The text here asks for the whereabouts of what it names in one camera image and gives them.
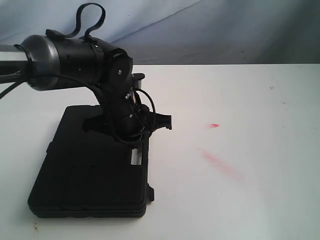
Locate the black plastic tool case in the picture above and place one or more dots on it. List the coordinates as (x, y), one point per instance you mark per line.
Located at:
(89, 174)

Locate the grey backdrop cloth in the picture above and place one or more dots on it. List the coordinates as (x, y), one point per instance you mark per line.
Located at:
(198, 32)

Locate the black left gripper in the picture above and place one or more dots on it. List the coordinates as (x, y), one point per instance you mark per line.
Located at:
(126, 121)

